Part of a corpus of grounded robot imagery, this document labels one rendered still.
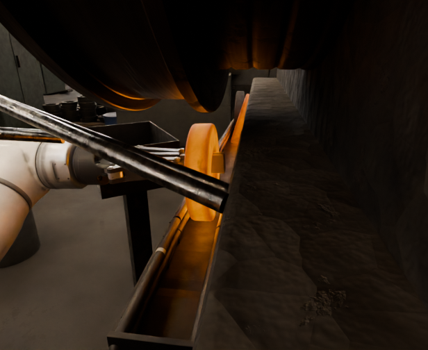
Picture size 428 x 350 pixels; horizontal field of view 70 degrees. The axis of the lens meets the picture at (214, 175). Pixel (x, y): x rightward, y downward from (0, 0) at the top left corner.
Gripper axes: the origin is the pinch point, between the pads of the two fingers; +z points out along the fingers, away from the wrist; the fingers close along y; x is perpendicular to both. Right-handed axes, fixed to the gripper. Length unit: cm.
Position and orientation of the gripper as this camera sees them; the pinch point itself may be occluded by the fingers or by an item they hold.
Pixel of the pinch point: (203, 162)
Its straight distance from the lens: 49.3
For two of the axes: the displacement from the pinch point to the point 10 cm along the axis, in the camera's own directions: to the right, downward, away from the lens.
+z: 9.9, 0.0, -1.4
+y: -1.3, 3.7, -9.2
